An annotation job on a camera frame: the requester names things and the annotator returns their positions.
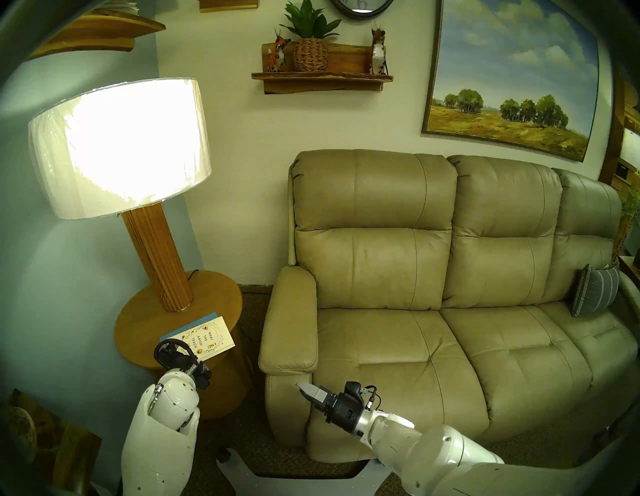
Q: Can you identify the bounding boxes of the books on corner shelf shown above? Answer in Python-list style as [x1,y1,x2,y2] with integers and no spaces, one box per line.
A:
[92,0,141,16]

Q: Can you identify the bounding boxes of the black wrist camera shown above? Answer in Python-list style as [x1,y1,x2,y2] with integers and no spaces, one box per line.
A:
[189,361,212,391]
[344,381,379,408]

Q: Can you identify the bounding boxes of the round wall clock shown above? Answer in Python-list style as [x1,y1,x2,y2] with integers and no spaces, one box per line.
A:
[329,0,396,21]

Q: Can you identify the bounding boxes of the wooden cabinet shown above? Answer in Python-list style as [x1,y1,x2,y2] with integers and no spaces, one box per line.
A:
[597,75,640,201]

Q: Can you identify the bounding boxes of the live-edge wooden wall shelf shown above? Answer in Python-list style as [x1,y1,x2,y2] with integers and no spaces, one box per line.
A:
[251,42,394,95]

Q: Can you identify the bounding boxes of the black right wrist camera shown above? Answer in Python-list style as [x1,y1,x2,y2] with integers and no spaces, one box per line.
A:
[344,381,379,408]

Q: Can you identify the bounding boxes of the green houseplant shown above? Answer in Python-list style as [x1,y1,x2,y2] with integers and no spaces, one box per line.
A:
[612,190,640,271]

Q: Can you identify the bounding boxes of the plant in wicker pot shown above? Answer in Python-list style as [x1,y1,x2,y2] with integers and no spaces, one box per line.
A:
[279,0,343,72]

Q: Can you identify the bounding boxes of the pale round ornament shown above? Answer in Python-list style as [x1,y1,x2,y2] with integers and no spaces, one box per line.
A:
[0,405,38,463]

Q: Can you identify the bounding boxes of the blue Rumi poems book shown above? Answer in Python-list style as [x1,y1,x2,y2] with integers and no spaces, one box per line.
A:
[160,312,219,343]

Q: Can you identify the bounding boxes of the round wooden side table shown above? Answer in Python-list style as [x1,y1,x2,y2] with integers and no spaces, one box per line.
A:
[114,270,253,418]

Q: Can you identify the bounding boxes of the table lamp with wooden column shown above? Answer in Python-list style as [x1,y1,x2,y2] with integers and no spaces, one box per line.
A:
[28,77,212,313]

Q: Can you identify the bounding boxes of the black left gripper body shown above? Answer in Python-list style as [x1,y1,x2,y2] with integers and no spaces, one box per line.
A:
[154,339,200,373]

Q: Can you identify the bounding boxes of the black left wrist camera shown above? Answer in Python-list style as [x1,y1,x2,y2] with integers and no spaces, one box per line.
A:
[189,361,212,391]

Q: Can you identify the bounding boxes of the beige leather sofa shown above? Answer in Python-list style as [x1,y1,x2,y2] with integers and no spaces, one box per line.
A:
[258,149,640,463]

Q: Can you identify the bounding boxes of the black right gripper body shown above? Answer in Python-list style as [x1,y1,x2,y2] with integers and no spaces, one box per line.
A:
[320,391,366,435]

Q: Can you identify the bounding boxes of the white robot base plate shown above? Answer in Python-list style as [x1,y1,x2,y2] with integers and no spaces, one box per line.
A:
[215,447,396,496]

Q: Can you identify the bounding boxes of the brown wooden board picture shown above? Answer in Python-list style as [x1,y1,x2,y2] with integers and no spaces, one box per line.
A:
[7,389,103,496]

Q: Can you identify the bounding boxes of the fox figurine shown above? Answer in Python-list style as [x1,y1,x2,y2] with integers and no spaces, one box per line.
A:
[369,20,390,76]
[266,29,292,73]

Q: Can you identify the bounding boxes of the grey striped cushion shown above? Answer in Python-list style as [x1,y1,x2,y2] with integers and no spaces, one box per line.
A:
[571,264,621,319]

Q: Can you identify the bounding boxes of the framed landscape painting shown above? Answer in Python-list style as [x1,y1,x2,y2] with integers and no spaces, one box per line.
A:
[421,0,600,163]

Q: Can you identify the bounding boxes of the wooden corner shelf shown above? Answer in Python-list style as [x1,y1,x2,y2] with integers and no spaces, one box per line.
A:
[27,9,167,61]

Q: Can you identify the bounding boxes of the small wooden wall shelf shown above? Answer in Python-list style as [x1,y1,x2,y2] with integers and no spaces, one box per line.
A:
[198,0,259,13]

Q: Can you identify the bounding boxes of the cream Amish hardcover book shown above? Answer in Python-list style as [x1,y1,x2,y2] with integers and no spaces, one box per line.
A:
[172,316,236,362]

